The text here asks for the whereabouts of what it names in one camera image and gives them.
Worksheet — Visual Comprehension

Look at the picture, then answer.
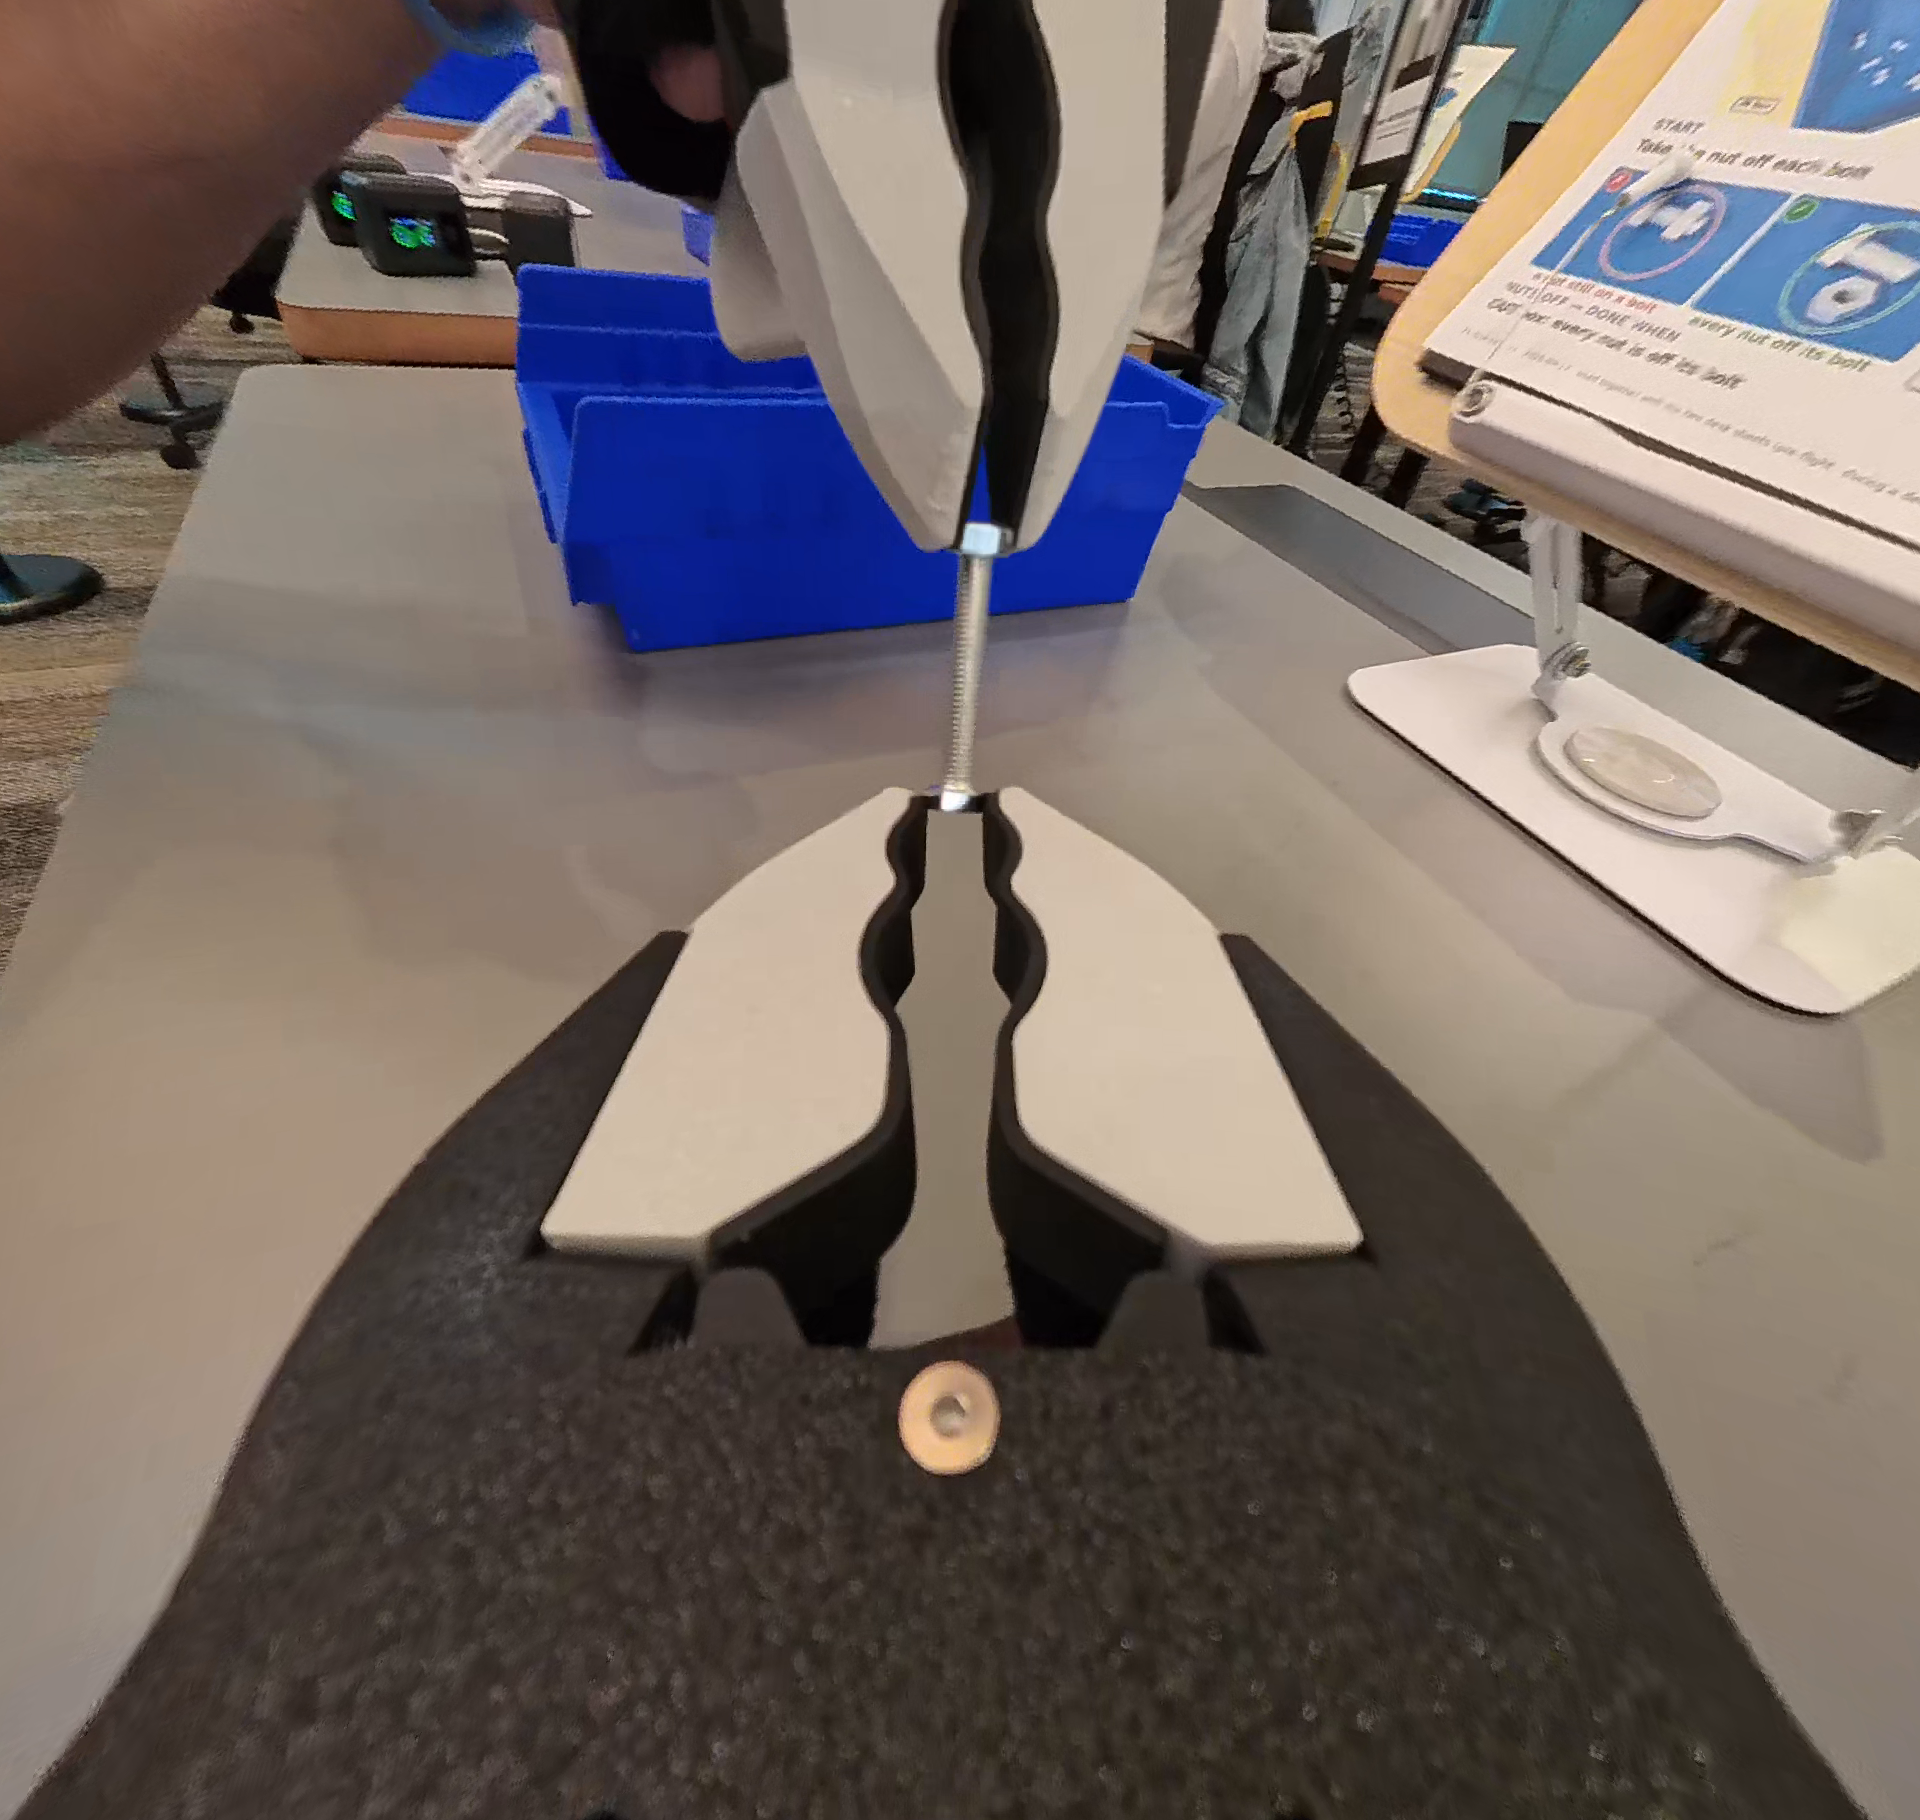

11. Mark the grey desk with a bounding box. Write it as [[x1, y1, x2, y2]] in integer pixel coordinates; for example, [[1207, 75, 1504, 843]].
[[0, 360, 1920, 1820]]

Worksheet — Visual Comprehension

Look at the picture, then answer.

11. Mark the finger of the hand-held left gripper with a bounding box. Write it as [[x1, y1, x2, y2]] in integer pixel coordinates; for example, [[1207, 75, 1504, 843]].
[[705, 0, 997, 551], [951, 0, 1191, 532]]

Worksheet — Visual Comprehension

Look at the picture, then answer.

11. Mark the black-and-white marker sign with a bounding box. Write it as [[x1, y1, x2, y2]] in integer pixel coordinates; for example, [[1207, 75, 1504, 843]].
[[1358, 0, 1505, 196]]

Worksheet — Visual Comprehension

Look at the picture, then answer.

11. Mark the printed instruction sheet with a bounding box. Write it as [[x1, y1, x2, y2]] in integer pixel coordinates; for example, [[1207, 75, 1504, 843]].
[[1420, 0, 1920, 429]]

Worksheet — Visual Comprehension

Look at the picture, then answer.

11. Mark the denim jacket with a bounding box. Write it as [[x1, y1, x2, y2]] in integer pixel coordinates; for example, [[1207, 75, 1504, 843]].
[[1198, 126, 1338, 444]]

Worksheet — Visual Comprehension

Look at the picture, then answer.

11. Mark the wooden stand board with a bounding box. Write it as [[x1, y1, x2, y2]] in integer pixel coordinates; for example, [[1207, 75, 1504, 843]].
[[1371, 0, 1920, 687]]

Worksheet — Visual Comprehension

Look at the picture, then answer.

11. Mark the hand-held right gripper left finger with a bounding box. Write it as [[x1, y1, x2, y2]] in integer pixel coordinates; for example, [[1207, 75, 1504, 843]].
[[536, 784, 921, 1345]]

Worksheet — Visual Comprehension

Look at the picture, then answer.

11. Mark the person's left hand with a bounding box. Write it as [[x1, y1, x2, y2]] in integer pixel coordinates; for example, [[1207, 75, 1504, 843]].
[[502, 0, 733, 130]]

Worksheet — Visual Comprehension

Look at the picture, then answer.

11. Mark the thin long silver bolt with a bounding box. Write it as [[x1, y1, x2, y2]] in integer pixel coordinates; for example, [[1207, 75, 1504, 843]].
[[936, 520, 1016, 799]]

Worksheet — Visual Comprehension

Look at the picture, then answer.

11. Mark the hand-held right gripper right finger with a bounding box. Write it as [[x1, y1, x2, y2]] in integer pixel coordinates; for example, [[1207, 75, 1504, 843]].
[[980, 784, 1368, 1345]]

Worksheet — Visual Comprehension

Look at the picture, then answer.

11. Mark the blue plastic bin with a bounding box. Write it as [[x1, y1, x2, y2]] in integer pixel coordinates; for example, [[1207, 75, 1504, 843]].
[[514, 262, 1225, 657], [403, 47, 575, 147]]

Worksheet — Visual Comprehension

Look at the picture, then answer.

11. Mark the person's left forearm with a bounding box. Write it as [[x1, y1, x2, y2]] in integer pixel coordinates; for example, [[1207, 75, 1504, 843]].
[[0, 0, 505, 444]]

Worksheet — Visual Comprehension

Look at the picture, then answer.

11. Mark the black office chair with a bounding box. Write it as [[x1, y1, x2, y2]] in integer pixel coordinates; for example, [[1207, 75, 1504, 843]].
[[1232, 0, 1353, 429]]

